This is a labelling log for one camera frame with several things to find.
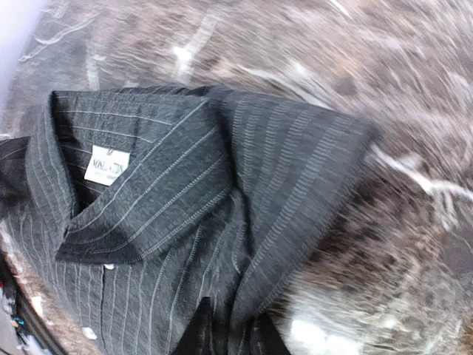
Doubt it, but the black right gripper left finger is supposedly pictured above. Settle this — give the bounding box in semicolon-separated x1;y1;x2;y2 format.
172;297;212;355

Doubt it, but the black pinstriped long sleeve shirt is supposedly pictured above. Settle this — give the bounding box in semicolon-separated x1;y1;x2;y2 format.
1;86;378;354

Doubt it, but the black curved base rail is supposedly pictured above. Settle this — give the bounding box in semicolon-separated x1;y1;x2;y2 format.
1;253;67;355

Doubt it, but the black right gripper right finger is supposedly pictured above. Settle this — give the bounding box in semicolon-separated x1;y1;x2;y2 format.
253;314;290;355

